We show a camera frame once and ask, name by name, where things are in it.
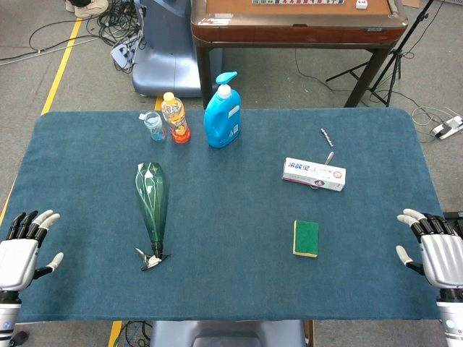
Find row of mahjong tiles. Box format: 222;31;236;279
252;0;346;6

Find white floor cable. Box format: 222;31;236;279
411;106;457;137

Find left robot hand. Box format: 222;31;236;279
0;209;64;292

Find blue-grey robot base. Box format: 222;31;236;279
131;0;224;98

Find tangled black floor cables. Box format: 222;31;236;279
28;0;148;75

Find green yellow sponge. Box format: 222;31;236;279
292;219;320;259

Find brown mahjong table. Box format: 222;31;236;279
190;0;409;108

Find grey-blue robot torso base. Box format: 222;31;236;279
149;320;307;347

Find white power strip with plugs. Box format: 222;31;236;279
110;35;140;69

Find green transparent spray bottle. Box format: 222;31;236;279
135;161;171;272

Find small clear cup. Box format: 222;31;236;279
138;111;168;142

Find beige shoes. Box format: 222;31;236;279
64;0;109;19

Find blue table cloth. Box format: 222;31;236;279
0;107;448;323

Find blue detergent pump bottle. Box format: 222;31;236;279
203;71;242;149

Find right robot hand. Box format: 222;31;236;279
396;208;463;290

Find orange juice bottle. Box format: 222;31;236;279
161;92;192;145

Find white toothpaste box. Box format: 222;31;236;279
281;157;347;192

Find black tripod stand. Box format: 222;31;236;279
325;0;435;108

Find metal spoon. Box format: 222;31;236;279
309;151;336;191

